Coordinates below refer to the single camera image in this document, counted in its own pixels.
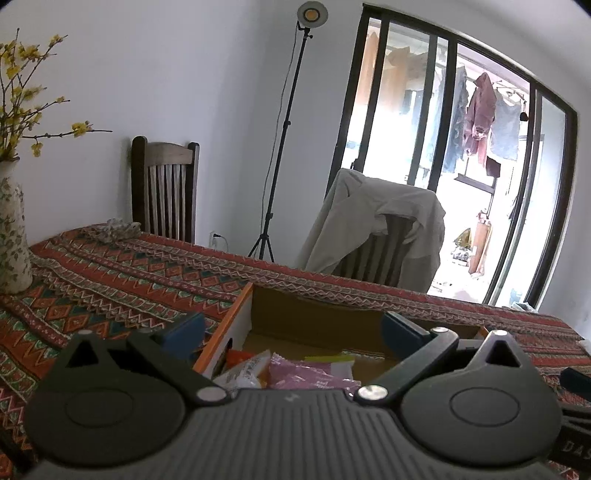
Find patterned red tablecloth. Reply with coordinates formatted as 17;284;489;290
1;228;590;479

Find hanging red garment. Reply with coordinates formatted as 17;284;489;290
464;72;497;166

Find black framed sliding window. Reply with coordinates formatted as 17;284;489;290
332;5;578;308

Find wall power outlet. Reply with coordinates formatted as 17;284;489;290
209;231;229;252

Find black tripod light stand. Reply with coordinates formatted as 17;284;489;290
249;1;329;262

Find white snack packet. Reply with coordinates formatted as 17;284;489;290
213;350;271;391

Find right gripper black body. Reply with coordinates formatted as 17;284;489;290
549;366;591;467

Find chair with beige jacket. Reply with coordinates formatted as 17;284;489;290
332;215;413;287

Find pink snack packet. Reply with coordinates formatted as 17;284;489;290
267;353;362;393

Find dark wooden chair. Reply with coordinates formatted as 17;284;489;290
130;136;200;243

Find orange cardboard snack box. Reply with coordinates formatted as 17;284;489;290
192;281;491;391

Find floral ceramic vase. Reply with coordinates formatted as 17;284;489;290
0;160;32;294

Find floral tissue box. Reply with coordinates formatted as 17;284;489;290
83;218;141;243

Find yellow flower branches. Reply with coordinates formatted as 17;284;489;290
1;31;100;162

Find beige jacket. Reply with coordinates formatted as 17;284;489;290
295;169;446;293

